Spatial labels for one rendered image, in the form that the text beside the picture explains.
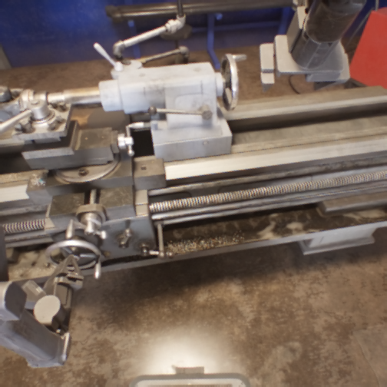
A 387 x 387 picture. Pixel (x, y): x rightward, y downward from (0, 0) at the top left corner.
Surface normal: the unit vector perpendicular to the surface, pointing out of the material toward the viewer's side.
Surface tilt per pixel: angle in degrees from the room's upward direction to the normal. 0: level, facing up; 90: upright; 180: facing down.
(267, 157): 36
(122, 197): 0
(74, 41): 90
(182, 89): 82
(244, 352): 0
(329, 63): 30
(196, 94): 76
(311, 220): 0
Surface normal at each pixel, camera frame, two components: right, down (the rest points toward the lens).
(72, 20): 0.17, 0.74
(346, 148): 0.08, -0.11
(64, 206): -0.02, -0.66
